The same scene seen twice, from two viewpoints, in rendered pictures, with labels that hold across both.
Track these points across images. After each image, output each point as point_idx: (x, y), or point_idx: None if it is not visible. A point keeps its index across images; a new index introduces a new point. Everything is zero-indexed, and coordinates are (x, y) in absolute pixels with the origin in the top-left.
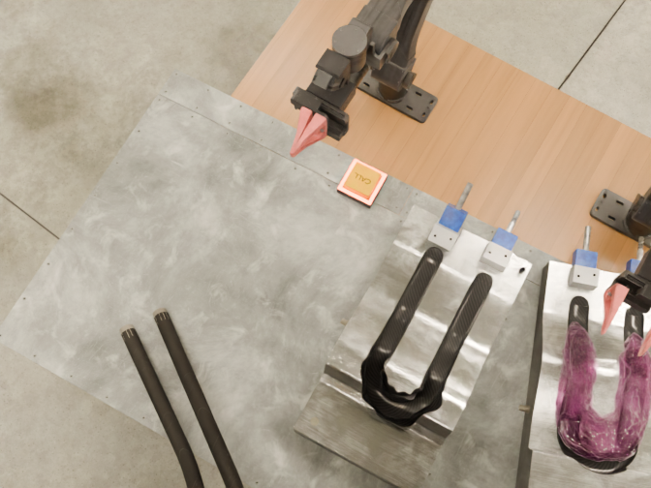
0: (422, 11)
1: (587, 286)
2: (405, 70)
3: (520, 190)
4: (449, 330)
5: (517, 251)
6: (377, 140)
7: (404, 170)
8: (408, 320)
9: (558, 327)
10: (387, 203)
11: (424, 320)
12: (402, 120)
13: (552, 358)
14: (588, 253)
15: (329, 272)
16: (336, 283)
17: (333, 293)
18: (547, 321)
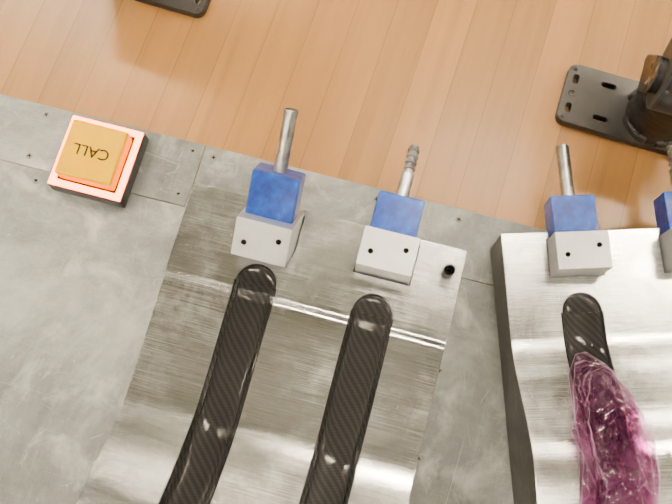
0: None
1: (590, 270)
2: None
3: (414, 104)
4: (319, 442)
5: (434, 225)
6: (118, 70)
7: (181, 117)
8: (226, 443)
9: (550, 374)
10: (160, 189)
11: (263, 433)
12: (160, 20)
13: (555, 454)
14: (576, 200)
15: (64, 359)
16: (82, 378)
17: (79, 402)
18: (525, 366)
